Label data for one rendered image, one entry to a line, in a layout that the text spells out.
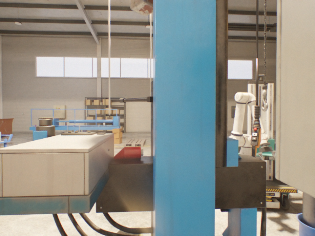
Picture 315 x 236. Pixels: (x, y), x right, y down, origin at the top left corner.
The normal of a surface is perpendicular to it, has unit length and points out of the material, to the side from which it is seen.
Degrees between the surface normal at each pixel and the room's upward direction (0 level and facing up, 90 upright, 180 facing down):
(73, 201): 90
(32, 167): 90
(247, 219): 90
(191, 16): 90
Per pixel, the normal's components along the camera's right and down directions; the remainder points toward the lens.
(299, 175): -1.00, 0.00
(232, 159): 0.06, 0.02
